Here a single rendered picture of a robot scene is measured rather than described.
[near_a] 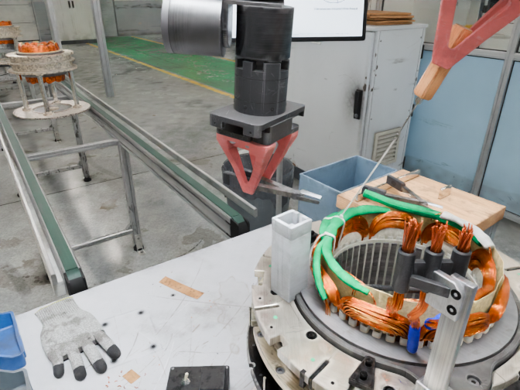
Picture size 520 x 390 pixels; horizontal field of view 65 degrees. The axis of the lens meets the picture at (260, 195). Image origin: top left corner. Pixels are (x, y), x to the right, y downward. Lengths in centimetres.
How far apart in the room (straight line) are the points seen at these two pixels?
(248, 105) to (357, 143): 236
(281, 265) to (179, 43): 24
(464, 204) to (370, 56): 197
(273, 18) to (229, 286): 67
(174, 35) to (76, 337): 62
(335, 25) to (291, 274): 114
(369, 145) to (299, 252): 243
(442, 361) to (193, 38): 35
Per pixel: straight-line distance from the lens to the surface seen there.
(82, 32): 1392
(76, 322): 91
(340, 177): 89
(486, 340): 44
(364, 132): 276
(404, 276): 30
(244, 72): 43
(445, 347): 34
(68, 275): 113
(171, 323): 88
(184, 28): 43
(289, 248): 40
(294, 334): 40
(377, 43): 265
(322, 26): 144
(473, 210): 75
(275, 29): 42
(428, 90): 38
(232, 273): 99
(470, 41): 36
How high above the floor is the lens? 138
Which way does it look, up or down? 26 degrees down
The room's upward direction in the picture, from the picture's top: straight up
